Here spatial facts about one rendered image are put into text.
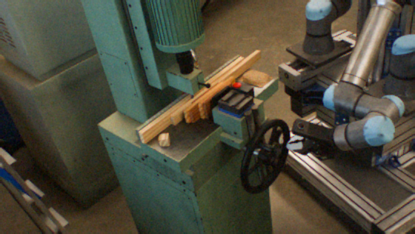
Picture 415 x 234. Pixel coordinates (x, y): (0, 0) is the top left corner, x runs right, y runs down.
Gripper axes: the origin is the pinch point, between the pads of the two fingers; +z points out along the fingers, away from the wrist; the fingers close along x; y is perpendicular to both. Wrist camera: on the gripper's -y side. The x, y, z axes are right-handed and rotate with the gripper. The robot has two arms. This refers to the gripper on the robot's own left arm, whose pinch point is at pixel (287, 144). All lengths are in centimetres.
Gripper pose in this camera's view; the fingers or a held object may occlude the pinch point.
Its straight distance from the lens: 144.0
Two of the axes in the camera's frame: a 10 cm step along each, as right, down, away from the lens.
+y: 7.8, 4.8, 4.0
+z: -5.4, 1.9, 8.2
